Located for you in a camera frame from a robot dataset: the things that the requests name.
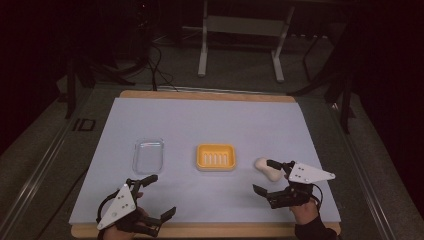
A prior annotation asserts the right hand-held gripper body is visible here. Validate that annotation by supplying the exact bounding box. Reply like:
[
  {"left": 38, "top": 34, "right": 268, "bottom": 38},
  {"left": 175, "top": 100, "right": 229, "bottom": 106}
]
[{"left": 266, "top": 161, "right": 336, "bottom": 210}]

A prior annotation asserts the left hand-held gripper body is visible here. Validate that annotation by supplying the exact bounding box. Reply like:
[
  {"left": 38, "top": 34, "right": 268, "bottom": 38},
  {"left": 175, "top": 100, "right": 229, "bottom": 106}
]
[{"left": 96, "top": 178, "right": 163, "bottom": 238}]

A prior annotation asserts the person's left hand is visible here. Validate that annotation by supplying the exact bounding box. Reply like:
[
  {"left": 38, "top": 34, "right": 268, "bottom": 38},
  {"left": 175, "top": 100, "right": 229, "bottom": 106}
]
[{"left": 101, "top": 191, "right": 151, "bottom": 240}]

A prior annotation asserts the person's right hand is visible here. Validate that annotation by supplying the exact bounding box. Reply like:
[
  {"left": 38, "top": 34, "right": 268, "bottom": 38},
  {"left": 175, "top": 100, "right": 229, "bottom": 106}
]
[{"left": 289, "top": 199, "right": 320, "bottom": 226}]

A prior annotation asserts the clear plastic tray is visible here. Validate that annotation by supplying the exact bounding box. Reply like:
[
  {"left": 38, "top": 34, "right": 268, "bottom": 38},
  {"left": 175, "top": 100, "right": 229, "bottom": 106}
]
[{"left": 131, "top": 137, "right": 165, "bottom": 176}]

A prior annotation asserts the yellow soap dish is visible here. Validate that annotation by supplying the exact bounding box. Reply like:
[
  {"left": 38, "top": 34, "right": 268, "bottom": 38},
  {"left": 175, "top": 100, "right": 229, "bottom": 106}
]
[{"left": 195, "top": 142, "right": 238, "bottom": 172}]

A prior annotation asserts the pale blue table mat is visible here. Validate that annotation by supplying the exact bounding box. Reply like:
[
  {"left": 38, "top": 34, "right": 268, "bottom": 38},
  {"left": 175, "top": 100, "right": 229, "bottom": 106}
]
[{"left": 68, "top": 96, "right": 342, "bottom": 225}]

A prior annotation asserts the black metal stand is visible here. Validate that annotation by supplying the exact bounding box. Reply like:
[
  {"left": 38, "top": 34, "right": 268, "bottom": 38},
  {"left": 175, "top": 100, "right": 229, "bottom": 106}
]
[
  {"left": 62, "top": 49, "right": 138, "bottom": 120},
  {"left": 286, "top": 19, "right": 356, "bottom": 135}
]

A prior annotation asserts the dark curtain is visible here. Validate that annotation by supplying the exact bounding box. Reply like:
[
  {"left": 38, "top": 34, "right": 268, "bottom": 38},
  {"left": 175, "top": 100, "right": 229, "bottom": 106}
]
[
  {"left": 353, "top": 0, "right": 424, "bottom": 214},
  {"left": 0, "top": 0, "right": 73, "bottom": 156}
]

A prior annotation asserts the white metal stand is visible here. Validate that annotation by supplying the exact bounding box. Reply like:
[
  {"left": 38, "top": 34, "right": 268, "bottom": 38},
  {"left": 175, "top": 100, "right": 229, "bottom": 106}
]
[{"left": 197, "top": 0, "right": 297, "bottom": 84}]

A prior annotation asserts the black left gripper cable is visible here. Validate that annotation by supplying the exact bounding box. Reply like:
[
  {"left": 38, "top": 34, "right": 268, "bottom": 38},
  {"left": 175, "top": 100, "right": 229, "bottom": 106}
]
[{"left": 95, "top": 191, "right": 122, "bottom": 225}]

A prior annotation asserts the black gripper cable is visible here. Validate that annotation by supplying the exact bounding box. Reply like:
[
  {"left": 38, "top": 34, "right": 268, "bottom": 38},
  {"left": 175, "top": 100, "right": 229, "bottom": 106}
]
[
  {"left": 311, "top": 183, "right": 325, "bottom": 212},
  {"left": 95, "top": 191, "right": 122, "bottom": 225}
]

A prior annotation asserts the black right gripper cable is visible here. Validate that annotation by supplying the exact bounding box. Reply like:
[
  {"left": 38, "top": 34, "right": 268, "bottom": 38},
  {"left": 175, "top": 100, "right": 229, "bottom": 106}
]
[{"left": 311, "top": 183, "right": 325, "bottom": 212}]

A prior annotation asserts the metal floor rail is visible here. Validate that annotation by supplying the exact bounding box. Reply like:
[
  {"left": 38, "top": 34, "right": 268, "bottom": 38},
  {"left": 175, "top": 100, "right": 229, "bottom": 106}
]
[
  {"left": 328, "top": 101, "right": 399, "bottom": 240},
  {"left": 0, "top": 89, "right": 95, "bottom": 234}
]

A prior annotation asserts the black floor cable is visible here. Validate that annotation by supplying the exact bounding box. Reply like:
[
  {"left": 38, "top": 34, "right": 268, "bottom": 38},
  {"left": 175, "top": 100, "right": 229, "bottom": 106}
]
[{"left": 145, "top": 42, "right": 180, "bottom": 93}]

